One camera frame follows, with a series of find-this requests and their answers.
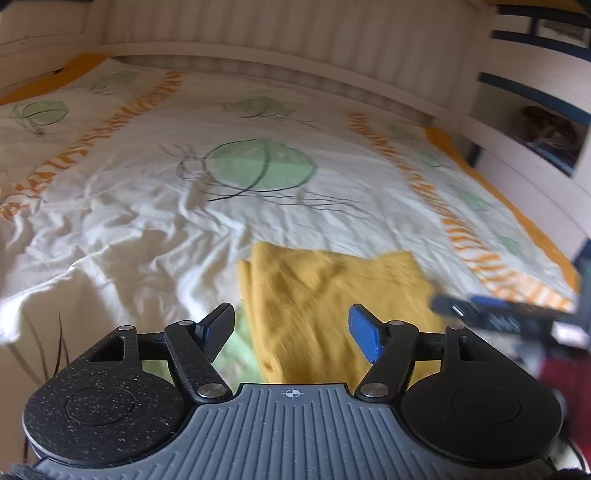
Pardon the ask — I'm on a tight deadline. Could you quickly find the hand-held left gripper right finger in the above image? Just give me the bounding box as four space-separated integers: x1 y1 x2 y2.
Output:
348 303 502 402

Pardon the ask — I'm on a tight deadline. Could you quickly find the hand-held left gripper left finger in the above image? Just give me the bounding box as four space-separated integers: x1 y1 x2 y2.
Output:
83 302 236 404

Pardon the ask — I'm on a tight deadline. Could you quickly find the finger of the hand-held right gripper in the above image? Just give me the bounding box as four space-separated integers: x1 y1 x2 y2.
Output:
431 294 575 320

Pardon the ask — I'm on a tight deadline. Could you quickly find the yellow cloth garment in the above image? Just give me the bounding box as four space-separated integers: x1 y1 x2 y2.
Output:
238 241 446 385

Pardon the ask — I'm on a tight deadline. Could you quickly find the red cloth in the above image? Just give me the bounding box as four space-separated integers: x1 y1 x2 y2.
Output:
536 354 591 462

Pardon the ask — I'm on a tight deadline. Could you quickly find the white printed bed cover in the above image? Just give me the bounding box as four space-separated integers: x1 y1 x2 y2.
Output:
0 58 580 462

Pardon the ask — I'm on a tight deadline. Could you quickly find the white shelf unit blue trim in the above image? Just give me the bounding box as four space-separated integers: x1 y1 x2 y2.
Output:
466 13 591 278

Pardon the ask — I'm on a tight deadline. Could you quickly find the dark brown cloth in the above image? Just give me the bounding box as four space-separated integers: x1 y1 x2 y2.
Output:
522 105 585 158

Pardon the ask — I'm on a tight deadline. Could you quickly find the white slatted bed frame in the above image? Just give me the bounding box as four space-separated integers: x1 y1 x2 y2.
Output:
0 0 491 126

